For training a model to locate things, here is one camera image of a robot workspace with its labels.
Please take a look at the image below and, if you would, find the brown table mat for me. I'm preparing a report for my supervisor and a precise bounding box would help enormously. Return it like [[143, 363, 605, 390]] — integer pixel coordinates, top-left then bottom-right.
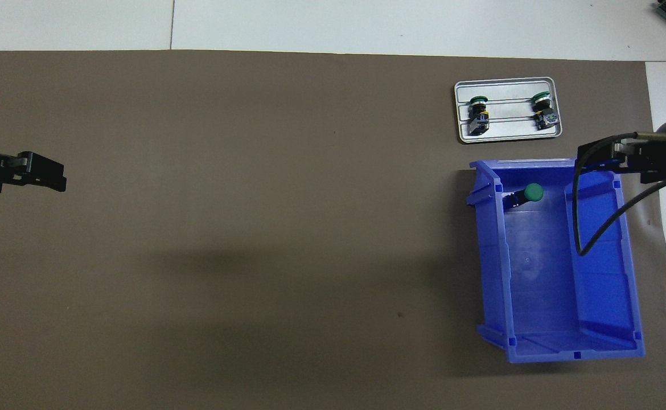
[[0, 50, 666, 410]]

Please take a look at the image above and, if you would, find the green push button switch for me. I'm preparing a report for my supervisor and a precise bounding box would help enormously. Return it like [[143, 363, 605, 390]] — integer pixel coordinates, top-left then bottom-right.
[[504, 183, 544, 209], [531, 91, 560, 132], [468, 96, 492, 137]]

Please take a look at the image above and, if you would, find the grey metal tray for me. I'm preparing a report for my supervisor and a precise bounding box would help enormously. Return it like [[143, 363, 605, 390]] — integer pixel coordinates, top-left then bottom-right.
[[454, 77, 563, 144]]

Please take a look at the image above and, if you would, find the blue plastic storage bin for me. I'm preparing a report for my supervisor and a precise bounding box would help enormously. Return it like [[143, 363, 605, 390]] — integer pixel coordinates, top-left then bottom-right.
[[467, 158, 647, 364]]

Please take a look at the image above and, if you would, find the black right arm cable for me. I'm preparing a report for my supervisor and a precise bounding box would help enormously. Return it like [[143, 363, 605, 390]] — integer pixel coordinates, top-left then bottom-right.
[[572, 132, 666, 257]]

